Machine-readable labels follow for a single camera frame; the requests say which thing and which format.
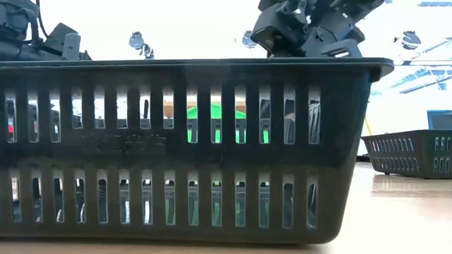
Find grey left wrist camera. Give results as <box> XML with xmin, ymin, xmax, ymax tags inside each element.
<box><xmin>62</xmin><ymin>32</ymin><xmax>82</xmax><ymax>61</ymax></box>

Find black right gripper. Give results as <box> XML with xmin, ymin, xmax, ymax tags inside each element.
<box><xmin>250</xmin><ymin>0</ymin><xmax>367</xmax><ymax>59</ymax></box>

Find green plastic basket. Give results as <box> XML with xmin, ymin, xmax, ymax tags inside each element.
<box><xmin>186</xmin><ymin>102</ymin><xmax>270</xmax><ymax>144</ymax></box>

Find dark blue panel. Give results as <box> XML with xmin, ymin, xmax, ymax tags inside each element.
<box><xmin>426</xmin><ymin>109</ymin><xmax>452</xmax><ymax>131</ymax></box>

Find black plastic basket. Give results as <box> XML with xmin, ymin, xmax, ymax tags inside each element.
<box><xmin>360</xmin><ymin>128</ymin><xmax>452</xmax><ymax>179</ymax></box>
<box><xmin>0</xmin><ymin>57</ymin><xmax>396</xmax><ymax>245</ymax></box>

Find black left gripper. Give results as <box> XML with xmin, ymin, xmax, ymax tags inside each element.
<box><xmin>40</xmin><ymin>22</ymin><xmax>91</xmax><ymax>61</ymax></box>

